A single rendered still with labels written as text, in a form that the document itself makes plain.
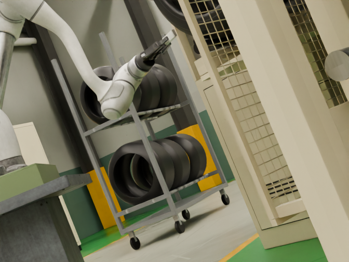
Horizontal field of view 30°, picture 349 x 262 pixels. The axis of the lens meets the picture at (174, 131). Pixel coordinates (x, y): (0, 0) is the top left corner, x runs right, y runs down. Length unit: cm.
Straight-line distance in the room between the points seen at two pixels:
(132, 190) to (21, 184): 403
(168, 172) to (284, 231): 289
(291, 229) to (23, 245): 133
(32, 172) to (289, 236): 136
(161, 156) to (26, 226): 366
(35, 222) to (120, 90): 69
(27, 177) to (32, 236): 20
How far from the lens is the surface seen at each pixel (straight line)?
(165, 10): 243
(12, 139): 245
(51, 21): 275
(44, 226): 233
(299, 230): 311
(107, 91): 268
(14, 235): 236
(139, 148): 590
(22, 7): 273
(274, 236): 321
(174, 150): 624
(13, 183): 234
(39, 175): 232
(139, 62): 271
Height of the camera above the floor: 52
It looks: 3 degrees up
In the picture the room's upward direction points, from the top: 22 degrees counter-clockwise
